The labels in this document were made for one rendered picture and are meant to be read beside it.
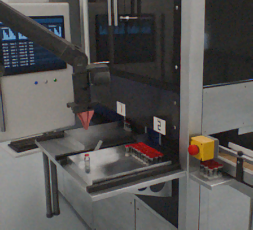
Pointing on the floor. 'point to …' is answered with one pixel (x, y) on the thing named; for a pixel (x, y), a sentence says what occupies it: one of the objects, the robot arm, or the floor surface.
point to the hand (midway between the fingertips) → (86, 127)
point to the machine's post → (191, 95)
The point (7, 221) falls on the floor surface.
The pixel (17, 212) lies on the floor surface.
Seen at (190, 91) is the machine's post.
